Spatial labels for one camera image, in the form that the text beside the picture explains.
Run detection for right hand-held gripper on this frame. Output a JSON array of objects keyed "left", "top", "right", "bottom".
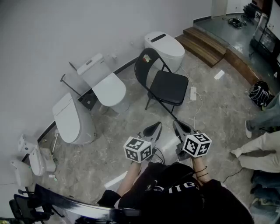
[{"left": 172, "top": 119, "right": 212, "bottom": 162}]

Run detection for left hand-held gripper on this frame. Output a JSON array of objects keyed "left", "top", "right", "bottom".
[{"left": 123, "top": 122, "right": 163, "bottom": 164}]

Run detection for black folding chair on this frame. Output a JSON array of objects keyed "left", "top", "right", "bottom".
[{"left": 133, "top": 47, "right": 189, "bottom": 120}]

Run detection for person's left forearm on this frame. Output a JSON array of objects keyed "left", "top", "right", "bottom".
[{"left": 115, "top": 161, "right": 143, "bottom": 197}]

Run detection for person's right forearm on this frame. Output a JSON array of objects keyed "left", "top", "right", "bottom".
[{"left": 191, "top": 155, "right": 212, "bottom": 186}]

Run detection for black office chair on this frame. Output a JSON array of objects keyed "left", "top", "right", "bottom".
[{"left": 8, "top": 189, "right": 66, "bottom": 222}]

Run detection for white power strip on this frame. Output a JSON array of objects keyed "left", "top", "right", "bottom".
[{"left": 189, "top": 86, "right": 198, "bottom": 101}]

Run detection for white toilet with square tank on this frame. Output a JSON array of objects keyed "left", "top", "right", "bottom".
[{"left": 76, "top": 53, "right": 130, "bottom": 114}]

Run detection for person's black shirt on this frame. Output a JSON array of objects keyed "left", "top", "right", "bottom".
[{"left": 97, "top": 161, "right": 254, "bottom": 224}]

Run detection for oval white toilet black strip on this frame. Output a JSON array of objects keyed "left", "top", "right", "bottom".
[{"left": 143, "top": 31, "right": 186, "bottom": 73}]

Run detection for wooden steps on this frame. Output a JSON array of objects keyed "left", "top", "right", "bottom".
[{"left": 175, "top": 27, "right": 227, "bottom": 68}]

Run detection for long white smart toilet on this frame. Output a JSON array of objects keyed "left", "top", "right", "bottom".
[{"left": 52, "top": 92, "right": 97, "bottom": 145}]

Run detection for white stick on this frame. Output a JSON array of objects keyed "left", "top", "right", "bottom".
[{"left": 51, "top": 130, "right": 60, "bottom": 154}]

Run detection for wood-edged raised platform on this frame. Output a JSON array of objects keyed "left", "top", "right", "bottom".
[{"left": 193, "top": 13, "right": 280, "bottom": 88}]

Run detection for black curved bar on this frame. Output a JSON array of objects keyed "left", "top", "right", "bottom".
[{"left": 35, "top": 183, "right": 141, "bottom": 217}]

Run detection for black glass cabinet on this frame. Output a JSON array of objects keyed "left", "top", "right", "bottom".
[{"left": 249, "top": 12, "right": 280, "bottom": 60}]

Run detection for small white toilet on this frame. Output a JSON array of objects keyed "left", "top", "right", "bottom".
[{"left": 17, "top": 133, "right": 57, "bottom": 177}]

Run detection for white door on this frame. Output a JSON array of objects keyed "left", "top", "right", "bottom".
[{"left": 210, "top": 0, "right": 227, "bottom": 18}]

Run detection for white rounded toilet lid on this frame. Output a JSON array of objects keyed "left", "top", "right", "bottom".
[{"left": 10, "top": 159, "right": 34, "bottom": 188}]

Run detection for white power cable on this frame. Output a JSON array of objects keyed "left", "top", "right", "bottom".
[
  {"left": 193, "top": 91, "right": 204, "bottom": 130},
  {"left": 179, "top": 65, "right": 194, "bottom": 88}
]

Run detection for black hair tie wristband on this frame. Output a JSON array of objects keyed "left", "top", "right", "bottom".
[{"left": 195, "top": 166, "right": 209, "bottom": 179}]

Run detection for black floor cable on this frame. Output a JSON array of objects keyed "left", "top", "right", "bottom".
[{"left": 222, "top": 167, "right": 248, "bottom": 183}]

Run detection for black backpack with white cords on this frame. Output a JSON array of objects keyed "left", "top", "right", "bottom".
[{"left": 248, "top": 80, "right": 275, "bottom": 111}]

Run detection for pile of black cables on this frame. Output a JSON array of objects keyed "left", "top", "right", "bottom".
[{"left": 222, "top": 16, "right": 247, "bottom": 28}]

